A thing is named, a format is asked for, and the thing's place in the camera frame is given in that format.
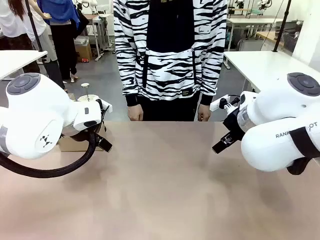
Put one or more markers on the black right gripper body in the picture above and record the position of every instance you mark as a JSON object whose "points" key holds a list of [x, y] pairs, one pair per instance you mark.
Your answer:
{"points": [[232, 122]]}

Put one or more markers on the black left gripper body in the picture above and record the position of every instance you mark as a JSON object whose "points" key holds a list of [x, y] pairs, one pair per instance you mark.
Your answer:
{"points": [[77, 135]]}

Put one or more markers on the brown cardboard drink carrier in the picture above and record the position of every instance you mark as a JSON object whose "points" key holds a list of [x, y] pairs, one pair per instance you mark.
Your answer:
{"points": [[75, 146]]}

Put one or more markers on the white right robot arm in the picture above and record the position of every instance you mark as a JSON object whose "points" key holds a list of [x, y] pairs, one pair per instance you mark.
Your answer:
{"points": [[275, 110]]}

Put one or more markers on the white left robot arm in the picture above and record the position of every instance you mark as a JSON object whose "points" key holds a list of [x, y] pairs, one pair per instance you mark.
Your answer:
{"points": [[32, 112]]}

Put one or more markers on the zebra sleeved right forearm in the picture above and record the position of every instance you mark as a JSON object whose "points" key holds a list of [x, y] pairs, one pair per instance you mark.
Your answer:
{"points": [[126, 75]]}

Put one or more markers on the zebra sleeved left forearm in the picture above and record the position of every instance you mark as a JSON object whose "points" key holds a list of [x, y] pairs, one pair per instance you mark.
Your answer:
{"points": [[212, 75]]}

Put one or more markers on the person's left hand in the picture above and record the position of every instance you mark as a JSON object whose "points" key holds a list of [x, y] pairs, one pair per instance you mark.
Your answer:
{"points": [[204, 113]]}

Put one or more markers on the person's right hand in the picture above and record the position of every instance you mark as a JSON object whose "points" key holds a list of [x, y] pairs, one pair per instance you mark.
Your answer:
{"points": [[135, 113]]}

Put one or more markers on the thin rod with round cap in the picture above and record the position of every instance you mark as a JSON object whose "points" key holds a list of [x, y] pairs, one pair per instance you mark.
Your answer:
{"points": [[85, 85]]}

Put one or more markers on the large white work table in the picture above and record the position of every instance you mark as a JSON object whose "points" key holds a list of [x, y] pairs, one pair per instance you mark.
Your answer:
{"points": [[260, 65]]}

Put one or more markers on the cardboard box on floor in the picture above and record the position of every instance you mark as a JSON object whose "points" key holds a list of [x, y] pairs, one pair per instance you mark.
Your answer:
{"points": [[83, 51]]}

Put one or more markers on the wooden background table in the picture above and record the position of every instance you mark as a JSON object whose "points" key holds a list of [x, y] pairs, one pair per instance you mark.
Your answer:
{"points": [[268, 37]]}

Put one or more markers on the white side table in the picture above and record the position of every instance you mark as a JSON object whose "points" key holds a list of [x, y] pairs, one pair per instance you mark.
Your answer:
{"points": [[17, 61]]}

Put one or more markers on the zebra striped hoodie torso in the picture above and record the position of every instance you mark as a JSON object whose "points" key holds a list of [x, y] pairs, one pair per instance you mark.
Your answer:
{"points": [[170, 50]]}

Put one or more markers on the white background lab table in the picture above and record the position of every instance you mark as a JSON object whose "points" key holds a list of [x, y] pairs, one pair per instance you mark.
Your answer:
{"points": [[252, 21]]}

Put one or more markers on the mannequin with blue cloth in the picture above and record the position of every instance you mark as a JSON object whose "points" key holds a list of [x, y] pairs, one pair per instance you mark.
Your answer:
{"points": [[62, 32]]}

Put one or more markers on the long haired person in white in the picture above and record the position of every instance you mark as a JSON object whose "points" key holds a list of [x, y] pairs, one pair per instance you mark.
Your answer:
{"points": [[12, 22]]}

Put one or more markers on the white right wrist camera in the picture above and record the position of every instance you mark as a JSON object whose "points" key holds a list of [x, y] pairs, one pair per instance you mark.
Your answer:
{"points": [[216, 104]]}

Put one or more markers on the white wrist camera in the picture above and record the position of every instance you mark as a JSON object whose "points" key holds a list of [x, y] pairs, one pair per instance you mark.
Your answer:
{"points": [[216, 104], [107, 106]]}

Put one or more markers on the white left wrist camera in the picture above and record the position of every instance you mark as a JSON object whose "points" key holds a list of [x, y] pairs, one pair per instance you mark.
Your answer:
{"points": [[107, 106]]}

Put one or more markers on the black camera stand pole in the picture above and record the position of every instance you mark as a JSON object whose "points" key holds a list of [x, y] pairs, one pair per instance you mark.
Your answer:
{"points": [[37, 37], [282, 25]]}

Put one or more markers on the grey metal frame table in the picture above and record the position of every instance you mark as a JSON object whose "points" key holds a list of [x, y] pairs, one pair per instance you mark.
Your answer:
{"points": [[100, 30]]}

